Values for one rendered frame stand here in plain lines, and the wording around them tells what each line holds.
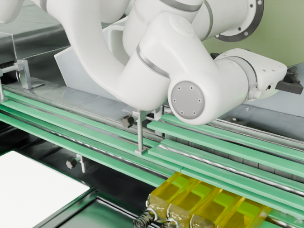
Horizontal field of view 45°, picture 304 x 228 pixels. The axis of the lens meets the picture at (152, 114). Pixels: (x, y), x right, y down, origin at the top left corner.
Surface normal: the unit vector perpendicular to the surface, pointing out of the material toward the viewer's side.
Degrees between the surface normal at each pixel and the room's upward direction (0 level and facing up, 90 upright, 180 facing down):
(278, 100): 0
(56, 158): 90
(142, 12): 6
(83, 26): 102
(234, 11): 89
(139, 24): 4
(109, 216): 90
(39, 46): 90
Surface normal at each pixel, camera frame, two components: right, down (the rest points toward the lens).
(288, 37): -0.61, 0.36
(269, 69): 0.25, -0.82
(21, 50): 0.80, 0.23
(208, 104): -0.25, 0.34
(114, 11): 0.42, 0.81
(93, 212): -0.03, -0.91
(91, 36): 0.91, 0.05
